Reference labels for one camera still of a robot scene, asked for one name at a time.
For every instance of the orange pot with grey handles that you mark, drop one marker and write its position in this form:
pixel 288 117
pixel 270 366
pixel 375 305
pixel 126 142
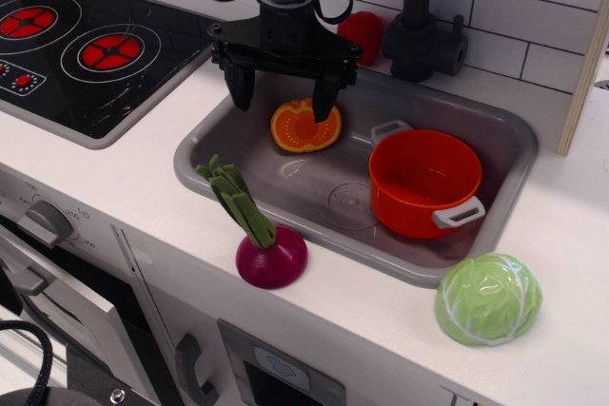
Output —
pixel 423 182

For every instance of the grey oven door handle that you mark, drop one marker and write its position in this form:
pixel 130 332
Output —
pixel 26 276

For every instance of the black toy stovetop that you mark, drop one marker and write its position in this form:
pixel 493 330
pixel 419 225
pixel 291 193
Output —
pixel 89 70

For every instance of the red toy vegetable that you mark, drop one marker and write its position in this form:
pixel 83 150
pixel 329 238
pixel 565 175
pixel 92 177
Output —
pixel 365 29

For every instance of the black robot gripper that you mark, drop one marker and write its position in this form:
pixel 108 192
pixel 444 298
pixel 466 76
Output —
pixel 285 37

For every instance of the grey dishwasher control panel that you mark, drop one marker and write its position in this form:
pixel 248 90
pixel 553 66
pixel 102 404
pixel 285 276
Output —
pixel 267 376

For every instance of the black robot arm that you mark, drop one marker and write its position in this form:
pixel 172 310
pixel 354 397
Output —
pixel 287 37

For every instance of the grey cabinet door handle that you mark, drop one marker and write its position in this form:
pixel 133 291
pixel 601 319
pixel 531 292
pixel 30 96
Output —
pixel 187 352

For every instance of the purple beet with green leaves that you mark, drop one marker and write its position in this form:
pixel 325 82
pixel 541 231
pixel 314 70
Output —
pixel 270 256

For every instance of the wooden side panel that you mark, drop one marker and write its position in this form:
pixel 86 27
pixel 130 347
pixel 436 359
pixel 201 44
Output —
pixel 588 72

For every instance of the dark grey toy faucet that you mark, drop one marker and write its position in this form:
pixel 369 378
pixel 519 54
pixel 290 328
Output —
pixel 417 48

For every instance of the green cabbage toy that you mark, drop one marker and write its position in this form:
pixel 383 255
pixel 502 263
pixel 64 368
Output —
pixel 488 301

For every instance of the grey oven knob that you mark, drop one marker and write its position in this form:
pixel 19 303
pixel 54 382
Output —
pixel 46 223

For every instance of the orange pumpkin slice toy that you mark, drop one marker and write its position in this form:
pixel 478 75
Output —
pixel 294 129

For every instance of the grey toy sink basin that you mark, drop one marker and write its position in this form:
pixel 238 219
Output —
pixel 325 195

